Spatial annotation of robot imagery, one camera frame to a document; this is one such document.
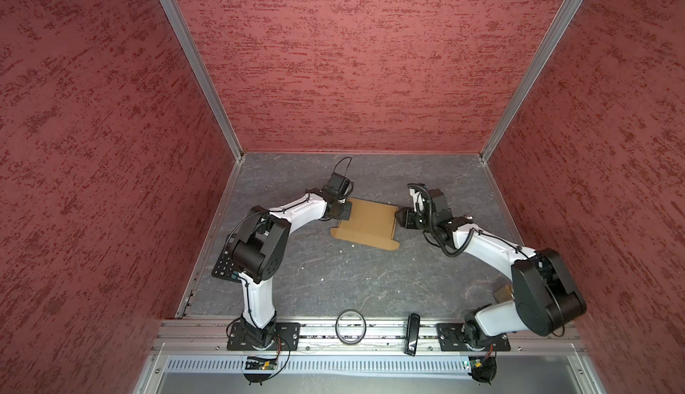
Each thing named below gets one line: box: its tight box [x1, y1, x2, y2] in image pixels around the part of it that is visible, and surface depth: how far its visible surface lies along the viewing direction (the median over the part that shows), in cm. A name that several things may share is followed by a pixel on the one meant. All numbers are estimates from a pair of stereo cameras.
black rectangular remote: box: [404, 312, 421, 357], surface depth 73 cm
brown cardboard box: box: [330, 197, 401, 251], surface depth 94 cm
